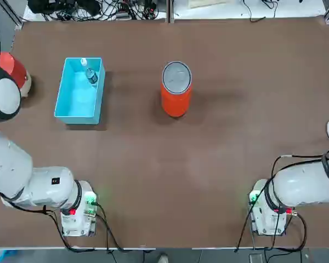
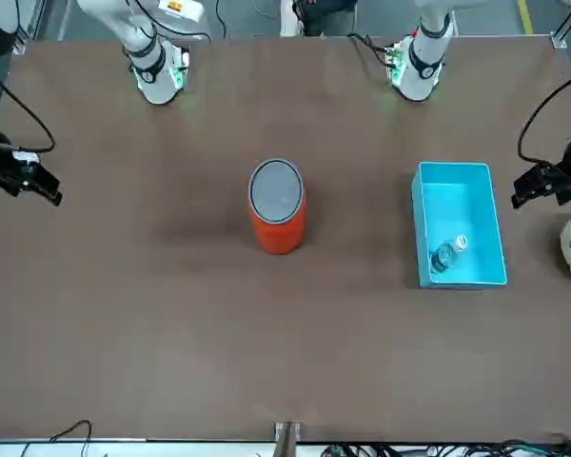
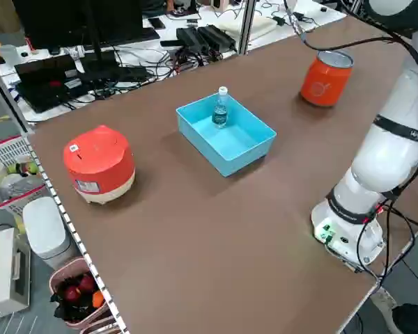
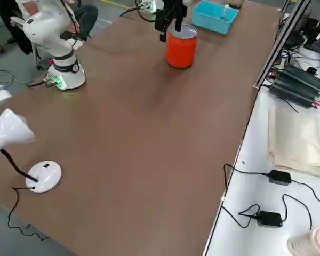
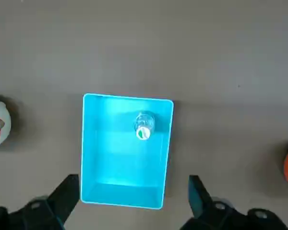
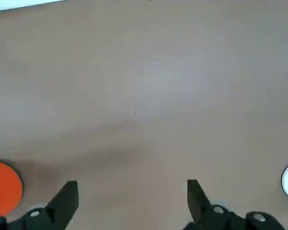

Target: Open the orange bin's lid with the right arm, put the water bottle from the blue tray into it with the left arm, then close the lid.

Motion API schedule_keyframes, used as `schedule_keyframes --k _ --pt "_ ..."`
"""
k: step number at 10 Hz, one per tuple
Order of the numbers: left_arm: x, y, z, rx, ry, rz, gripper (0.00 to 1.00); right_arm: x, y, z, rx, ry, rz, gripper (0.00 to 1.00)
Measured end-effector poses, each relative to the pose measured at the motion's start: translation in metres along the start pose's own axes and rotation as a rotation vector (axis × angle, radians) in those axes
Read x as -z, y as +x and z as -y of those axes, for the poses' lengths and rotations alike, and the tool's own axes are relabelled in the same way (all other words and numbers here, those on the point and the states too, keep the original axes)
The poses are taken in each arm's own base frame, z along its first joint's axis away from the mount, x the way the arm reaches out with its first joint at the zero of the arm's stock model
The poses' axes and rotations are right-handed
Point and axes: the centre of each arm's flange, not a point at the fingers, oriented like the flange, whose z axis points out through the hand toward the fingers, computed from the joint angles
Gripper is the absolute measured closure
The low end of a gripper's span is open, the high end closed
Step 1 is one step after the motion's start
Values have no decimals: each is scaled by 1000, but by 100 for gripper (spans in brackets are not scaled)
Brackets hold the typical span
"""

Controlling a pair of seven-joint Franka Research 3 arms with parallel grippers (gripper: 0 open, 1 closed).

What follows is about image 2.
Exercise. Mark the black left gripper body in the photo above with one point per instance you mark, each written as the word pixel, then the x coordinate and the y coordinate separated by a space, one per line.
pixel 559 183

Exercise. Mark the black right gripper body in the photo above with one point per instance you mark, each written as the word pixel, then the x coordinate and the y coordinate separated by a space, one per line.
pixel 19 176

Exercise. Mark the clear water bottle white cap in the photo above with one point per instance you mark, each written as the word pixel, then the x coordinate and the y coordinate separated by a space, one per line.
pixel 443 257

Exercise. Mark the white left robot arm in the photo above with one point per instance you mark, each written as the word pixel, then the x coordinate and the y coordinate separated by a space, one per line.
pixel 421 71

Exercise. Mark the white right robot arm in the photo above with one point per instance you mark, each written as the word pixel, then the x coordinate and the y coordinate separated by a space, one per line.
pixel 154 71

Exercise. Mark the blue plastic tray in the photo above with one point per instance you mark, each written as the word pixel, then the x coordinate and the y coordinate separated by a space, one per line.
pixel 461 214

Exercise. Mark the orange cylindrical bin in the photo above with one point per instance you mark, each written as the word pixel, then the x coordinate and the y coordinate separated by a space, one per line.
pixel 276 238

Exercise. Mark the person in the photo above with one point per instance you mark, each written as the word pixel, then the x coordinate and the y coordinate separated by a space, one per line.
pixel 328 19

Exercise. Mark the aluminium frame post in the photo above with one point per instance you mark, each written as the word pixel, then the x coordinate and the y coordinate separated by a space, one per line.
pixel 568 28
pixel 35 19

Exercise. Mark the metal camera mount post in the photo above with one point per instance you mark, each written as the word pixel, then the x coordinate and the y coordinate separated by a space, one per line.
pixel 288 438

